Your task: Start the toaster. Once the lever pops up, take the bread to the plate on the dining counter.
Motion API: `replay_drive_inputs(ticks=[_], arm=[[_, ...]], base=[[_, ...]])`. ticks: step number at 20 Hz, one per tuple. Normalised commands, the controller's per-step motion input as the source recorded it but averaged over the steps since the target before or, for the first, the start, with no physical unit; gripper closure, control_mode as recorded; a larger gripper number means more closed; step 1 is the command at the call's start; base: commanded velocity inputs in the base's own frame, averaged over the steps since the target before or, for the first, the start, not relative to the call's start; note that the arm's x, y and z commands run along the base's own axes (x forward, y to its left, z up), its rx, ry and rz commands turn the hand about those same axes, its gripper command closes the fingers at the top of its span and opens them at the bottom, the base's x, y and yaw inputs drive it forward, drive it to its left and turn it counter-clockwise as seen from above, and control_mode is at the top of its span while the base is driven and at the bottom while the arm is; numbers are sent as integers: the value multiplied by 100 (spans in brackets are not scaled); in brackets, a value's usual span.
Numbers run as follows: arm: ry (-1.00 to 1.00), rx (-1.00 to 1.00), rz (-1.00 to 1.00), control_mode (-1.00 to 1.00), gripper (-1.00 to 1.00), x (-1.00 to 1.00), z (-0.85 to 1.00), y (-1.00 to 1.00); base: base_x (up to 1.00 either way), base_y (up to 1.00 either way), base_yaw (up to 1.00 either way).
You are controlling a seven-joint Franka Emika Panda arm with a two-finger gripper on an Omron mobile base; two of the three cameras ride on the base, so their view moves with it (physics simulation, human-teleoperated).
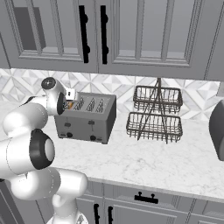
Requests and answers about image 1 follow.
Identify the dark toaster lever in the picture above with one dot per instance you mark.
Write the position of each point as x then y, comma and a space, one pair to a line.
92, 123
67, 124

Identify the black toaster knob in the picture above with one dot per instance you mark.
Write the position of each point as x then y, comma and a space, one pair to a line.
93, 138
69, 135

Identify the dark grey rounded appliance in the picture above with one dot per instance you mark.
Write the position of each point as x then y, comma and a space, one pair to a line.
218, 131

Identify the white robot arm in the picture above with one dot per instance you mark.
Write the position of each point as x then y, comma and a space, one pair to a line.
23, 122

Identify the grey wall cupboard door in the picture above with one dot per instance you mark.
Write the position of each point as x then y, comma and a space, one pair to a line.
52, 32
151, 32

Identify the orange-brown bread slice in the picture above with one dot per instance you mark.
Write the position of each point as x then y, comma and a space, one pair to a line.
68, 105

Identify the grey base cupboard door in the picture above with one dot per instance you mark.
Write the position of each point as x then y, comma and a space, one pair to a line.
87, 210
145, 214

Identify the grey metal toaster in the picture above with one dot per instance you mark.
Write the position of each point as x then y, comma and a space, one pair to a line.
87, 122

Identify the grey wall cupboard side panel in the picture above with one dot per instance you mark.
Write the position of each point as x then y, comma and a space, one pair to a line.
217, 43

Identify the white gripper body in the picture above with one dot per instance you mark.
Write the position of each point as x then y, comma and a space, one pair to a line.
74, 95

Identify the grey drawer front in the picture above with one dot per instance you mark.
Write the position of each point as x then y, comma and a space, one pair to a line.
122, 194
210, 210

